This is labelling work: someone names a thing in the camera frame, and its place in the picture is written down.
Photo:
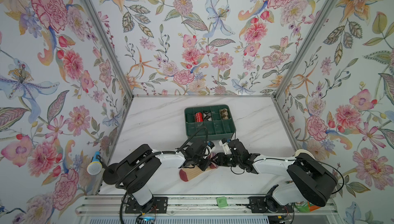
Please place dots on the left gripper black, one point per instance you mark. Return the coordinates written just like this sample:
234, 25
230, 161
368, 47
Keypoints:
205, 165

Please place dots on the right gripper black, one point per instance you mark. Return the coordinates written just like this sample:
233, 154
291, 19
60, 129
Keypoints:
220, 160

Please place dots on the striped tan maroon purple sock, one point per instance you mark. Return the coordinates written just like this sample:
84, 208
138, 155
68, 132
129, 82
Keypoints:
192, 173

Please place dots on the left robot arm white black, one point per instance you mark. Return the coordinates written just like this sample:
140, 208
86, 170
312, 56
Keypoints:
138, 168

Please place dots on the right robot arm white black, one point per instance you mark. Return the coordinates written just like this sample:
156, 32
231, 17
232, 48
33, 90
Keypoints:
309, 180

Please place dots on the red rolled sock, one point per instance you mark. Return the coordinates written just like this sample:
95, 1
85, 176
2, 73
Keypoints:
199, 117

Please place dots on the black white argyle rolled sock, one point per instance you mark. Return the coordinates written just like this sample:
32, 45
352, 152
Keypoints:
207, 116

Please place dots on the green divided organizer tray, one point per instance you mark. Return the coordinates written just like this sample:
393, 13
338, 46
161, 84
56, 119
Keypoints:
214, 130

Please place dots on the brown checkered rolled sock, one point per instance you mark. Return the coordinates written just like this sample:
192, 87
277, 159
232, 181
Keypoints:
224, 113

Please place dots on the green sticky tag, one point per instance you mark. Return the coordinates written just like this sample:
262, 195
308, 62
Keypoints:
222, 202

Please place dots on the stacked paper cups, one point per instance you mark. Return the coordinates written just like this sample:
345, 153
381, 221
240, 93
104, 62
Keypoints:
302, 151

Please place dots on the green snack packet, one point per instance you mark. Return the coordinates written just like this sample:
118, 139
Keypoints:
305, 207

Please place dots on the black round stand base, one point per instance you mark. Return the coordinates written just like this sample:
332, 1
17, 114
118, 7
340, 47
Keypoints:
113, 174

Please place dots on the blue white toy microphone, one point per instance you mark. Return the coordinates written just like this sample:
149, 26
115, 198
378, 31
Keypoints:
95, 166

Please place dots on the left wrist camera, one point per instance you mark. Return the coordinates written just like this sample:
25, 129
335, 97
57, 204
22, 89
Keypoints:
210, 146

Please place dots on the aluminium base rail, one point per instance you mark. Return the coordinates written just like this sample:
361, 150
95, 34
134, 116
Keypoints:
177, 205

